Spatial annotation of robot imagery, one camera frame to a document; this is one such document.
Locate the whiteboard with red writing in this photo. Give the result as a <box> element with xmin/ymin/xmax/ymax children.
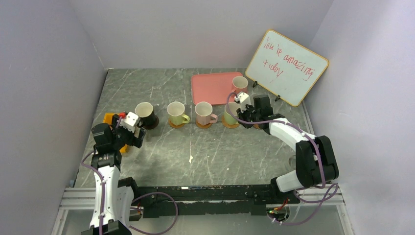
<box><xmin>245</xmin><ymin>30</ymin><xmax>329</xmax><ymax>107</ymax></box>

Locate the yellow plastic bin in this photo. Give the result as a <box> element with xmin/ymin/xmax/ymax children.
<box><xmin>102</xmin><ymin>113</ymin><xmax>129</xmax><ymax>153</ymax></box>

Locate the pink mug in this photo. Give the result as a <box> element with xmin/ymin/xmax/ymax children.
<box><xmin>195</xmin><ymin>101</ymin><xmax>218</xmax><ymax>126</ymax></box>
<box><xmin>231</xmin><ymin>76</ymin><xmax>249</xmax><ymax>94</ymax></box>

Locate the black mug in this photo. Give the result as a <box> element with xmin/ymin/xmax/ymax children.
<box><xmin>135</xmin><ymin>102</ymin><xmax>159</xmax><ymax>130</ymax></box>

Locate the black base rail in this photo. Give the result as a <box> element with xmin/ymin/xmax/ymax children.
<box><xmin>132</xmin><ymin>184</ymin><xmax>300</xmax><ymax>218</ymax></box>

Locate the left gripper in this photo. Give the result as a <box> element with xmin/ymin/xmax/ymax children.
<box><xmin>111</xmin><ymin>115</ymin><xmax>145</xmax><ymax>149</ymax></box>

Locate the pink serving tray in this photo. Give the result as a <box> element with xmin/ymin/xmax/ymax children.
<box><xmin>190</xmin><ymin>72</ymin><xmax>242</xmax><ymax>105</ymax></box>

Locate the green mug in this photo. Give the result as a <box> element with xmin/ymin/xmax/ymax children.
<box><xmin>223</xmin><ymin>102</ymin><xmax>240</xmax><ymax>127</ymax></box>
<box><xmin>167</xmin><ymin>101</ymin><xmax>190</xmax><ymax>126</ymax></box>

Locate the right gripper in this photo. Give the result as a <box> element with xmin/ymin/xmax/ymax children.
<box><xmin>236</xmin><ymin>103</ymin><xmax>261</xmax><ymax>129</ymax></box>

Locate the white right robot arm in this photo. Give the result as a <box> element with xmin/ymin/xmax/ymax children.
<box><xmin>234</xmin><ymin>92</ymin><xmax>339</xmax><ymax>203</ymax></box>

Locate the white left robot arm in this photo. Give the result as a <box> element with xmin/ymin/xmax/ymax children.
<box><xmin>82</xmin><ymin>112</ymin><xmax>146</xmax><ymax>235</ymax></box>

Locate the light wooden coaster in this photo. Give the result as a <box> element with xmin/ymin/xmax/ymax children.
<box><xmin>195</xmin><ymin>121</ymin><xmax>212</xmax><ymax>129</ymax></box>
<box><xmin>168</xmin><ymin>120</ymin><xmax>185</xmax><ymax>129</ymax></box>

